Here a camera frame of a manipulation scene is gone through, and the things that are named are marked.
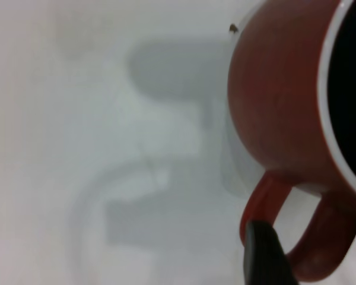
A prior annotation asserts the red ceramic mug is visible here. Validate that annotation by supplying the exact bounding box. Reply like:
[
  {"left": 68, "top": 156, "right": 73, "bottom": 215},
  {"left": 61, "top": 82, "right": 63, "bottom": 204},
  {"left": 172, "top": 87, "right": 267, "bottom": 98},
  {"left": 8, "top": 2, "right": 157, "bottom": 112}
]
[{"left": 227, "top": 0, "right": 356, "bottom": 283}]

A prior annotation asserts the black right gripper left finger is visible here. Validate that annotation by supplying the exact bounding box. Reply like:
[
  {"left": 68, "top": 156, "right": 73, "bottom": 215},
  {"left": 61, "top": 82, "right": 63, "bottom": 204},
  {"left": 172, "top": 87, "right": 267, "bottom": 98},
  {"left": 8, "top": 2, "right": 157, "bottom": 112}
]
[{"left": 243, "top": 219, "right": 296, "bottom": 285}]

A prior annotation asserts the dark coffee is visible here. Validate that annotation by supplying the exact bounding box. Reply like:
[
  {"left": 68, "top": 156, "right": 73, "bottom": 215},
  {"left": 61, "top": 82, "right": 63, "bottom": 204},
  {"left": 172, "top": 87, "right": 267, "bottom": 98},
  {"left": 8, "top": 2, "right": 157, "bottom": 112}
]
[{"left": 327, "top": 0, "right": 356, "bottom": 191}]

